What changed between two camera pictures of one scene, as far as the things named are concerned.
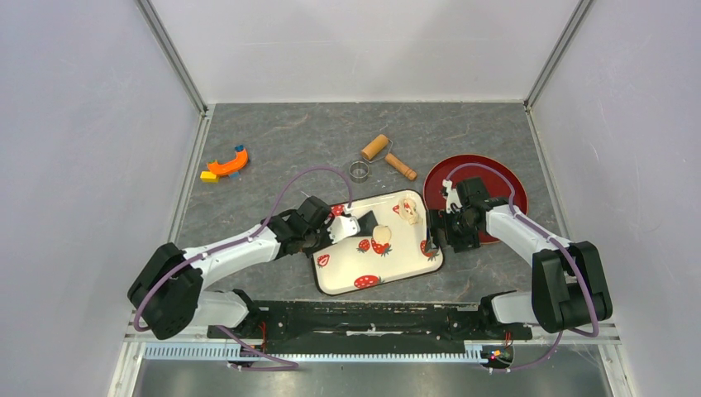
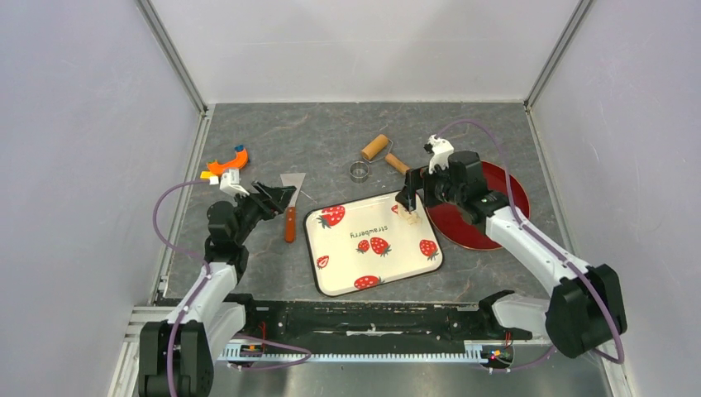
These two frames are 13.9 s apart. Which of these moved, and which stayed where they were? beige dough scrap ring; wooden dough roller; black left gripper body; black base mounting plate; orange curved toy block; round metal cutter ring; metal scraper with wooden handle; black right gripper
Moved: black right gripper; metal scraper with wooden handle; black left gripper body
Stayed: beige dough scrap ring; orange curved toy block; wooden dough roller; black base mounting plate; round metal cutter ring
